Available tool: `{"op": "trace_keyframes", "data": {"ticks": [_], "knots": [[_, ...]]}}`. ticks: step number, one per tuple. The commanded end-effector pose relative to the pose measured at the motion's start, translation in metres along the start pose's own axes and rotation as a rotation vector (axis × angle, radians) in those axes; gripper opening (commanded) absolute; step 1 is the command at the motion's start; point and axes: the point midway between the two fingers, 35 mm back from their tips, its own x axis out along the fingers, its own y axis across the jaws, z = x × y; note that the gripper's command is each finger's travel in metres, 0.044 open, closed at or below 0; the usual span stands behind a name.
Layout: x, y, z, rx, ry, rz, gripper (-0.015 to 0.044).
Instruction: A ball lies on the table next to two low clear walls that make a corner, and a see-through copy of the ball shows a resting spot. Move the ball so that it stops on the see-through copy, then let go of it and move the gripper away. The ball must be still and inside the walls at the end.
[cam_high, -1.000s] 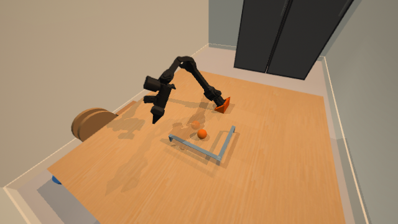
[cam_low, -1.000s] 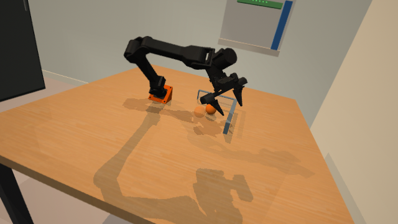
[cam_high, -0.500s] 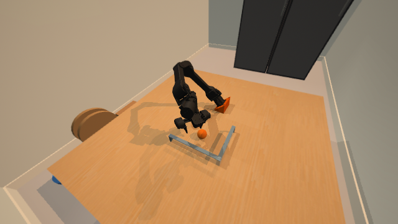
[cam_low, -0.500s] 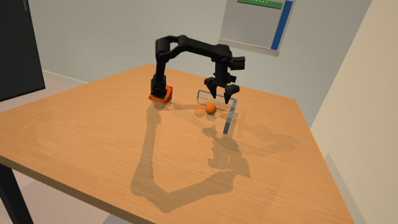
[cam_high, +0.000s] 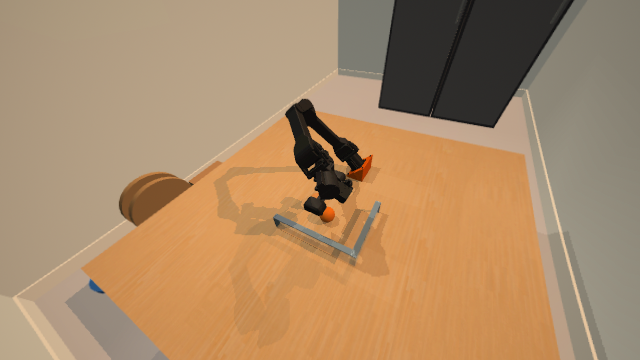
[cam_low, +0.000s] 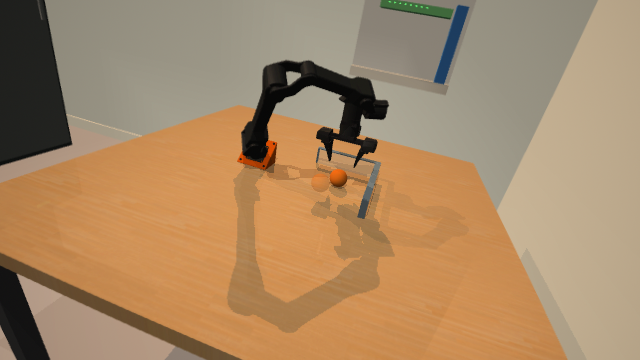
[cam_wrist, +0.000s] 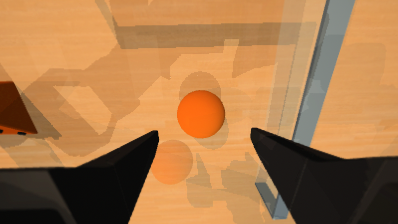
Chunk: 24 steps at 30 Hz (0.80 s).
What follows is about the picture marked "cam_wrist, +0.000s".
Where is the clear low wall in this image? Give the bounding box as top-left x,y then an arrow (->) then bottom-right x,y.
255,0 -> 326,214

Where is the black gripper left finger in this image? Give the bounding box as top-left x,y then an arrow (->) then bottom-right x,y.
0,130 -> 159,224

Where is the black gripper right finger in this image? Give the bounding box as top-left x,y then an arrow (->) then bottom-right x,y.
250,127 -> 398,224

